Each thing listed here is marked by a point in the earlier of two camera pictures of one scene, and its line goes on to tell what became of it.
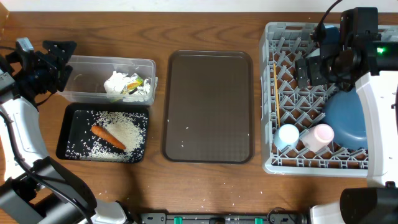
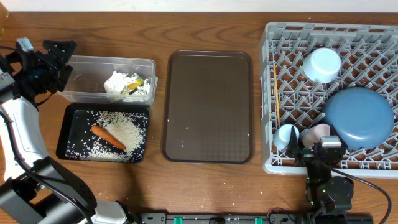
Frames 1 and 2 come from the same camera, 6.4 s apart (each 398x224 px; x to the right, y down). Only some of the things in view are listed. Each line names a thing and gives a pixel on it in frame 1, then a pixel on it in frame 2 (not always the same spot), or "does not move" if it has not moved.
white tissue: x=116 y=83 does not move
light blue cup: x=286 y=135 does not move
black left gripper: x=53 y=70 does not move
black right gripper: x=302 y=75 -> x=305 y=155
